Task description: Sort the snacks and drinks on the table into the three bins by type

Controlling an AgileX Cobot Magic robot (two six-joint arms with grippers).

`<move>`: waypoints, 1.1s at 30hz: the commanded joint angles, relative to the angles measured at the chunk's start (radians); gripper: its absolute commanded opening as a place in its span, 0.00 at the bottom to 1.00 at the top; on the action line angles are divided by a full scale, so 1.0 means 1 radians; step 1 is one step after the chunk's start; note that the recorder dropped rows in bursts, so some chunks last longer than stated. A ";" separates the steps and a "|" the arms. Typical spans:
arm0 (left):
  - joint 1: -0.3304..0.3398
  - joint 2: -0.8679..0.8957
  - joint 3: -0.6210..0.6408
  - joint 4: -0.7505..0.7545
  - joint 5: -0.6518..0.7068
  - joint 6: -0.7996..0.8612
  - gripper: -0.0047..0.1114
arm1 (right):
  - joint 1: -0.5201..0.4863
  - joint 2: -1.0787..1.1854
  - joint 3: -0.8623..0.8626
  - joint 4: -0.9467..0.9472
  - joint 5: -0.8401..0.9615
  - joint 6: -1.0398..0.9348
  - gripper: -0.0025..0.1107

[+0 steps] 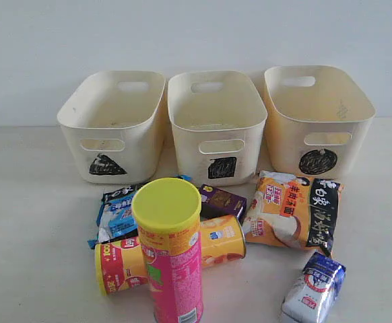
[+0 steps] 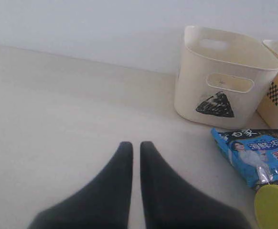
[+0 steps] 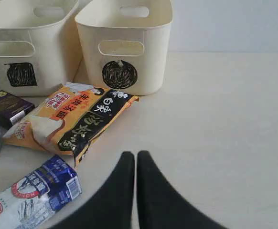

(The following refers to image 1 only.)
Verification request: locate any pink chips can yellow lid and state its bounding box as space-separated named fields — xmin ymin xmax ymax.
xmin=131 ymin=178 xmax=203 ymax=322

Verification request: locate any blue instant noodle packet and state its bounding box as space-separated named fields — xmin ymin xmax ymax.
xmin=88 ymin=177 xmax=201 ymax=255

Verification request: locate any orange instant noodle packet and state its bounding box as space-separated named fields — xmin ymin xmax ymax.
xmin=242 ymin=170 xmax=343 ymax=257

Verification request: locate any blue white milk carton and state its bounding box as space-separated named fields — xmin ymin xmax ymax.
xmin=280 ymin=252 xmax=346 ymax=323

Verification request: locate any purple small box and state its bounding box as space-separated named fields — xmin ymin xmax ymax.
xmin=199 ymin=184 xmax=247 ymax=224

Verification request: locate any cream bin square mark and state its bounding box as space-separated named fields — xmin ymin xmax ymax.
xmin=167 ymin=71 xmax=267 ymax=186

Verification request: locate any cream bin triangle mark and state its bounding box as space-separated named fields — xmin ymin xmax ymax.
xmin=57 ymin=71 xmax=166 ymax=184

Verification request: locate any cream bin circle mark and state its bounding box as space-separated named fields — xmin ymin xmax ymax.
xmin=263 ymin=65 xmax=376 ymax=179

